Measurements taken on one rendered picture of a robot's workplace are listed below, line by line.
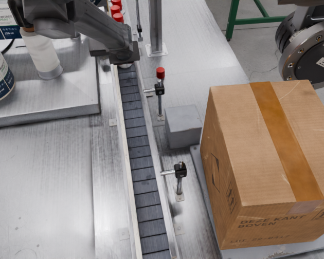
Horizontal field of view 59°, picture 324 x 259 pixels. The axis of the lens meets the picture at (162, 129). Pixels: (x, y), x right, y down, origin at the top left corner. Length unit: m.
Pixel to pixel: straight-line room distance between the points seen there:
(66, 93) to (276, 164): 0.75
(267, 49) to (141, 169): 2.19
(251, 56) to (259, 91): 2.01
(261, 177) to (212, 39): 0.90
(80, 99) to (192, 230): 0.57
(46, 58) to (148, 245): 0.71
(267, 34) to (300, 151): 2.46
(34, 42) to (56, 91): 0.17
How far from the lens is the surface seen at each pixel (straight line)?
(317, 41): 0.76
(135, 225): 0.72
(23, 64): 1.25
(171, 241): 0.65
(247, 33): 2.99
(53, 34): 0.49
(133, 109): 0.96
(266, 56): 2.74
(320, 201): 0.59
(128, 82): 1.05
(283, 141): 0.62
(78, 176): 0.90
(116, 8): 1.05
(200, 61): 1.22
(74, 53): 1.24
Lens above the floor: 1.59
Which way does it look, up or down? 52 degrees down
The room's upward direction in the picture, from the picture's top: 1 degrees counter-clockwise
